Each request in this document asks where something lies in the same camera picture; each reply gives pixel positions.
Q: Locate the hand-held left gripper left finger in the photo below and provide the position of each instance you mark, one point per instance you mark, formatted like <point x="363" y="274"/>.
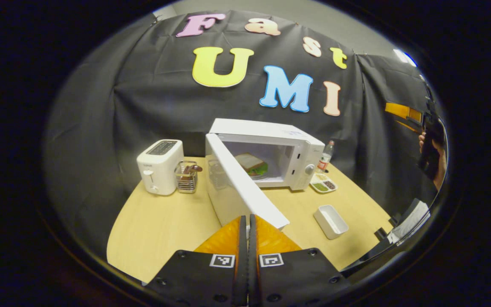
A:
<point x="240" y="273"/>

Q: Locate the divided plate of beans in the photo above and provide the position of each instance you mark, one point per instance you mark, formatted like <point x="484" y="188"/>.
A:
<point x="323" y="184"/>

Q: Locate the small ceiling light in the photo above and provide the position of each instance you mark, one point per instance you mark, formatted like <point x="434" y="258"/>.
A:
<point x="403" y="56"/>

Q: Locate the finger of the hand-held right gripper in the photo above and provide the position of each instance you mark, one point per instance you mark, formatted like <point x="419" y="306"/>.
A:
<point x="403" y="113"/>

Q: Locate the white rectangular tray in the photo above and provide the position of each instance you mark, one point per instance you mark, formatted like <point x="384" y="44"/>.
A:
<point x="331" y="221"/>

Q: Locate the white microwave oven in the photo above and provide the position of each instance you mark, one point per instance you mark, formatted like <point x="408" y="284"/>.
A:
<point x="237" y="192"/>

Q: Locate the lettuce sandwich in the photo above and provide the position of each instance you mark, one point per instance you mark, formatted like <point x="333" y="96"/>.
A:
<point x="250" y="163"/>

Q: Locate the white cloth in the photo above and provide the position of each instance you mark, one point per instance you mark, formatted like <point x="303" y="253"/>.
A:
<point x="411" y="221"/>

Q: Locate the clear bottle with red label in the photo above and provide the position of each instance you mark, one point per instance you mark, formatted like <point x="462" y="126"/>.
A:
<point x="324" y="157"/>

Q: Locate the white toaster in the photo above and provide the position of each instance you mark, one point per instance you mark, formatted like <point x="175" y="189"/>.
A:
<point x="158" y="170"/>

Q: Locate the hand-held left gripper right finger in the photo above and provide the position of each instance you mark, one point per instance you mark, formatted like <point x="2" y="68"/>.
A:
<point x="254" y="273"/>

